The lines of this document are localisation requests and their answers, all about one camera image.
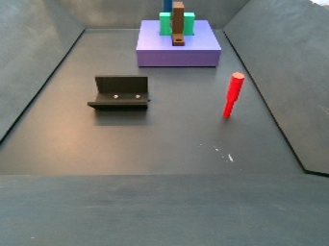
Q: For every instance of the red hexagonal peg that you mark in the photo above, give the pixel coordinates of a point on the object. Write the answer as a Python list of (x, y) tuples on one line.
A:
[(233, 92)]

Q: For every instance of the black angled bracket holder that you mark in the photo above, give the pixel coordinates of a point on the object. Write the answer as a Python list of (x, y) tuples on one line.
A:
[(120, 92)]

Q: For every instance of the blue hexagonal peg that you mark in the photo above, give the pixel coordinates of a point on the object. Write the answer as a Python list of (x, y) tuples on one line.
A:
[(167, 5)]

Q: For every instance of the brown upright block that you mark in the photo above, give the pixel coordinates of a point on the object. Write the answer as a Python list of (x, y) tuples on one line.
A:
[(178, 24)]

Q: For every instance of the green block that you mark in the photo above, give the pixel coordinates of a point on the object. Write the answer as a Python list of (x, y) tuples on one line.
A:
[(166, 23)]

